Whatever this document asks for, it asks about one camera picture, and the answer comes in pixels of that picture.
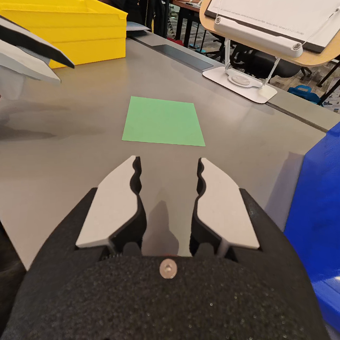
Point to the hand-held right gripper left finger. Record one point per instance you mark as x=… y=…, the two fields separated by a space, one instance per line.
x=111 y=209

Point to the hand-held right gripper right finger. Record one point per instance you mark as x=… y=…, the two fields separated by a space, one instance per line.
x=225 y=212

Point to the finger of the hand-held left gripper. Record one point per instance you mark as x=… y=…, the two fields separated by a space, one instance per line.
x=12 y=82
x=29 y=66

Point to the blue plastic bin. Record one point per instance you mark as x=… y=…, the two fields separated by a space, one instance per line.
x=318 y=212

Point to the red floral green-backed origami paper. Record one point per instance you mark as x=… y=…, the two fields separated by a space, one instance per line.
x=163 y=122

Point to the yellow plastic bin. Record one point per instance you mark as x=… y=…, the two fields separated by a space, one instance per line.
x=79 y=31

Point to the pale grey sheet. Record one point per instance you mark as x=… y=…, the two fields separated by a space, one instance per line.
x=136 y=27

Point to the blue floor bag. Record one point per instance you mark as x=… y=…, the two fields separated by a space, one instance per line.
x=305 y=94

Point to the red floor object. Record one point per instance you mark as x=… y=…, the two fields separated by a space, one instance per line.
x=176 y=42

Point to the black office chair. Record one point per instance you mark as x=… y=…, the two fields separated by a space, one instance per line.
x=265 y=66

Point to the printed picture sheet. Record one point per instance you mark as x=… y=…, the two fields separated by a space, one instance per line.
x=333 y=98

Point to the brown top table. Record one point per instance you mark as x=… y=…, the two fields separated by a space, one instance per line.
x=187 y=5

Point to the wooden book stand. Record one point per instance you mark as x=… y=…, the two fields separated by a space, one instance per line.
x=316 y=57

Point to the white instruction sheet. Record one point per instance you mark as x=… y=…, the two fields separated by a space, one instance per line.
x=279 y=13

